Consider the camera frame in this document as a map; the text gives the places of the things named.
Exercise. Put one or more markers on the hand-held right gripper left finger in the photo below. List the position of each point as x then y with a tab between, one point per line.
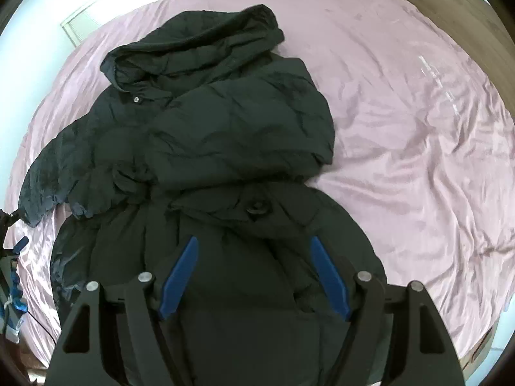
179	277

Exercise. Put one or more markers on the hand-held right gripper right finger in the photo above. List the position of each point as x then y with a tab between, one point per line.
328	277

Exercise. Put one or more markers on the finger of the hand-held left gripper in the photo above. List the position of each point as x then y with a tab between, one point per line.
20	245
9	219

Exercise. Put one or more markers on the black hooded jacket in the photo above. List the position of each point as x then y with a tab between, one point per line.
241	128

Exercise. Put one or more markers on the bed with pink sheet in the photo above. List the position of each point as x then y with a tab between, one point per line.
402	128

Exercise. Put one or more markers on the wooden panel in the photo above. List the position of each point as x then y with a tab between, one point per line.
450	4

